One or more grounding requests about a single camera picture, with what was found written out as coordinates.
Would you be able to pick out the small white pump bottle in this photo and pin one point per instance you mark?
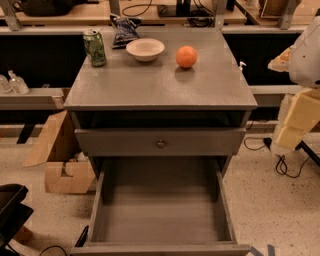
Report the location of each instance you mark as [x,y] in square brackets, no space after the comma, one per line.
[242,65]

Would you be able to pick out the blue chip bag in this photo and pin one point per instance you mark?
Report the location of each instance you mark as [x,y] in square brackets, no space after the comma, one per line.
[125,30]

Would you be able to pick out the grey drawer cabinet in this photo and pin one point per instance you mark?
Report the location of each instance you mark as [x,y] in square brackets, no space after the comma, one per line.
[129,94]

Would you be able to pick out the white ceramic bowl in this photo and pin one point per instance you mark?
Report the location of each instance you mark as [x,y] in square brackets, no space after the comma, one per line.
[145,49]

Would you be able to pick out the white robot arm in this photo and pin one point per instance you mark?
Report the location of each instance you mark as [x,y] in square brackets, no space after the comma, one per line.
[304,67]

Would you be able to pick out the black chair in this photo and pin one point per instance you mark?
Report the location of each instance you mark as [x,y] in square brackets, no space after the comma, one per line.
[13,216]

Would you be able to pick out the orange fruit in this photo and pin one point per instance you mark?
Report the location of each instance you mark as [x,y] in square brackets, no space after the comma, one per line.
[186,57]

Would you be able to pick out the green soda can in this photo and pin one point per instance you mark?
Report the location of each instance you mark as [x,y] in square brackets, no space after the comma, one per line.
[94,47]

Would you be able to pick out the open grey middle drawer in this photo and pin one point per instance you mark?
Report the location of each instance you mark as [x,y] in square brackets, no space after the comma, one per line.
[160,206]

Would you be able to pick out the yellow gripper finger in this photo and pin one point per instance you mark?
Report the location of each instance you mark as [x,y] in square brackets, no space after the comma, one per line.
[282,62]
[297,116]

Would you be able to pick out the grey top drawer with knob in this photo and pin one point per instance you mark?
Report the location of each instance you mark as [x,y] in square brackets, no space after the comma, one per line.
[160,142]

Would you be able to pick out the black bag on desk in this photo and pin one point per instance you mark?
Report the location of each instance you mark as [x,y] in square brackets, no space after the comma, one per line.
[44,8]

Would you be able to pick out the brown cardboard box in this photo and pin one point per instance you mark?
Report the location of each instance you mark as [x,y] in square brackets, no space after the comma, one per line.
[66,170]

